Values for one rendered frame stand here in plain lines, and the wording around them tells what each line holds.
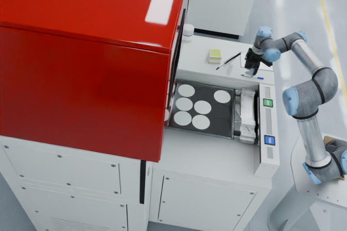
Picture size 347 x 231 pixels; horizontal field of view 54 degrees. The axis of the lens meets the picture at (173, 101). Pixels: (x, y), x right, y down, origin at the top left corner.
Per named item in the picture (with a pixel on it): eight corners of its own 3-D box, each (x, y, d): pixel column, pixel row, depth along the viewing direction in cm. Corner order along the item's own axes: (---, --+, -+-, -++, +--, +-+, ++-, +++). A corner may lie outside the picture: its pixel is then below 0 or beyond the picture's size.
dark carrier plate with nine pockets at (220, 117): (168, 126, 186) (168, 126, 186) (177, 81, 209) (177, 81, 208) (231, 136, 185) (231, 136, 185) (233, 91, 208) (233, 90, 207)
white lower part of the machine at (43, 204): (39, 236, 229) (3, 180, 167) (79, 136, 282) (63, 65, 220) (142, 255, 227) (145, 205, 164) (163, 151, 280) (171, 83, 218)
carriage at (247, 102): (238, 142, 189) (239, 138, 187) (239, 93, 213) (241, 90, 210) (253, 144, 189) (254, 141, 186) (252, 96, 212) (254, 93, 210)
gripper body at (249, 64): (243, 60, 202) (249, 44, 192) (258, 62, 201) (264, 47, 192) (243, 69, 197) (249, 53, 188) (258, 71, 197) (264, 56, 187)
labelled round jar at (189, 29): (180, 41, 223) (182, 29, 215) (182, 34, 227) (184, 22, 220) (191, 43, 222) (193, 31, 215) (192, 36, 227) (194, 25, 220)
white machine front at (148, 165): (139, 203, 165) (140, 161, 134) (166, 83, 217) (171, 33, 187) (146, 204, 164) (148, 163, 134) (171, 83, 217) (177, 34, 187)
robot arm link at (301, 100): (345, 181, 161) (321, 85, 137) (314, 192, 163) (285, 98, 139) (333, 165, 171) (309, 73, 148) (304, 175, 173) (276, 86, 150)
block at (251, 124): (240, 126, 192) (241, 123, 190) (240, 121, 195) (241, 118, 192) (254, 128, 192) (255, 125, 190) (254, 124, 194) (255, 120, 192)
